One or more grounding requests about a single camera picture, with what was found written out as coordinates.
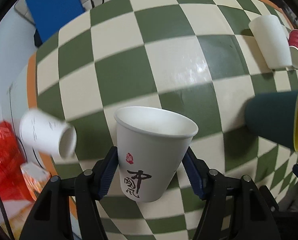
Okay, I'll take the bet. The white calligraphy paper cup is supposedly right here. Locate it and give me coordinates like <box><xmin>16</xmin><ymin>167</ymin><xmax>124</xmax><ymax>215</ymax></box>
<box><xmin>114</xmin><ymin>106</ymin><xmax>198</xmax><ymax>203</ymax></box>

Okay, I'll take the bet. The plain white paper cup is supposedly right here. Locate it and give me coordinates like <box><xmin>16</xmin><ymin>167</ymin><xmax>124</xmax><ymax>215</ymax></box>
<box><xmin>248</xmin><ymin>15</ymin><xmax>292</xmax><ymax>70</ymax></box>

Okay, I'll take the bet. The black cable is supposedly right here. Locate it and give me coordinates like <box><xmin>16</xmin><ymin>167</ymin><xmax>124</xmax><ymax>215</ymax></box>
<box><xmin>0</xmin><ymin>174</ymin><xmax>16</xmax><ymax>240</ymax></box>

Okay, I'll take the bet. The white paper cup lying left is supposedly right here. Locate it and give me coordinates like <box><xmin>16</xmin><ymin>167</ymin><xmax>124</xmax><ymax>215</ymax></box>
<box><xmin>19</xmin><ymin>108</ymin><xmax>77</xmax><ymax>159</ymax></box>

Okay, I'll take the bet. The orange wet wipes pack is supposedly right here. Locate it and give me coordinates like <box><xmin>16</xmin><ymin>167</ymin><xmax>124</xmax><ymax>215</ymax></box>
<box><xmin>20</xmin><ymin>162</ymin><xmax>51</xmax><ymax>201</ymax></box>

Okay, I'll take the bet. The dark green yellow-lined cup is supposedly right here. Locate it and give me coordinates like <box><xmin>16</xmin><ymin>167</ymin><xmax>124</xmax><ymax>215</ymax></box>
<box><xmin>244</xmin><ymin>90</ymin><xmax>298</xmax><ymax>152</ymax></box>

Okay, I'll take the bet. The red plastic bag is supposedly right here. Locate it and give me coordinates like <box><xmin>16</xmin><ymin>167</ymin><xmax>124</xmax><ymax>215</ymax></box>
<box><xmin>0</xmin><ymin>121</ymin><xmax>33</xmax><ymax>202</ymax></box>

